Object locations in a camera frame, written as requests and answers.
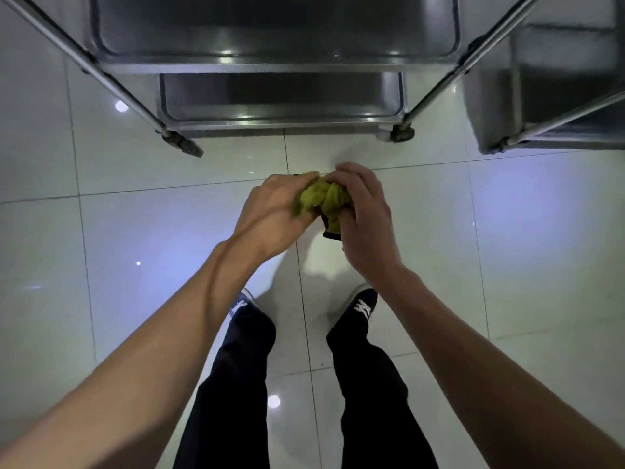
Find person's left hand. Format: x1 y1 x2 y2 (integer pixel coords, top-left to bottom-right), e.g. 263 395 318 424
229 171 321 263

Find person's right hand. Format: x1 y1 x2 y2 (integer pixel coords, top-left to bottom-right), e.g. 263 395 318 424
324 162 406 289

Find grey and yellow cleaning cloth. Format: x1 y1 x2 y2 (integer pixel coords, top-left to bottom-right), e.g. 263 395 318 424
292 174 355 241

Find black grip steel cart handle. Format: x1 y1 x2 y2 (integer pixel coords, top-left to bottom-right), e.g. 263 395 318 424
0 0 172 138

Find person's right forearm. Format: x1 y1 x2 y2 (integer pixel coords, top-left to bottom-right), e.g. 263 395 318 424
378 268 625 469

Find person's left forearm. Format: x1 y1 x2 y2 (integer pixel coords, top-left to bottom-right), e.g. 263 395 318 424
0 238 267 469

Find dark blue sneaker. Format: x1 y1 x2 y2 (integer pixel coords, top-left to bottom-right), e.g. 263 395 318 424
341 283 380 324
229 287 260 318

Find black trousers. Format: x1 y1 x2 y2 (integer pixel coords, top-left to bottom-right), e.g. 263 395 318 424
173 309 438 469

